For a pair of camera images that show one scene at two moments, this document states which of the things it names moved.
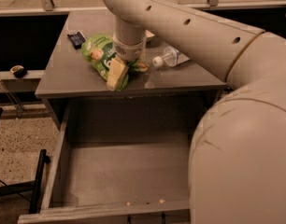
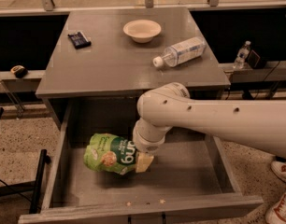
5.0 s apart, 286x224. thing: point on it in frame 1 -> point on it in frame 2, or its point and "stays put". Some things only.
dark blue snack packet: (78, 38) stays put
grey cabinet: (172, 97) stays put
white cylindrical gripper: (129, 52) -> (145, 146)
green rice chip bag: (100, 50) -> (110, 153)
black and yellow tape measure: (20, 72) stays put
